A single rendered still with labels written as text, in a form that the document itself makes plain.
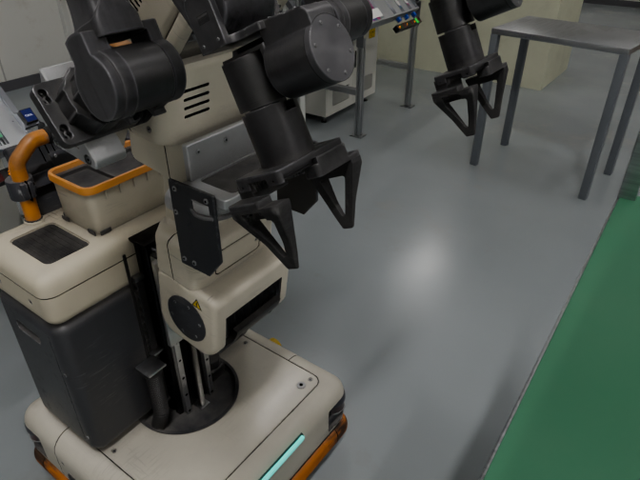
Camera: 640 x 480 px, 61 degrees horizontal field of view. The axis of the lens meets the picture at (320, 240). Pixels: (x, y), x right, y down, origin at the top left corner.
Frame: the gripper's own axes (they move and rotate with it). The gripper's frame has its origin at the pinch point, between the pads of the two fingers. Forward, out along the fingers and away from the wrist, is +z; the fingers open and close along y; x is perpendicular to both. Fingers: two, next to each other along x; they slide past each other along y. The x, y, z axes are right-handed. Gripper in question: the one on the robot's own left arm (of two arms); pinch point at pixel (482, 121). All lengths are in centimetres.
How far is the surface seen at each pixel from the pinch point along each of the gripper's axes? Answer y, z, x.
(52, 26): 175, -136, 440
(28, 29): 152, -137, 438
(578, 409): -32.8, 27.0, -17.8
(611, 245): 4.0, 24.8, -13.3
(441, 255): 118, 78, 95
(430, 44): 389, -7, 218
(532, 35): 217, 3, 68
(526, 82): 391, 49, 145
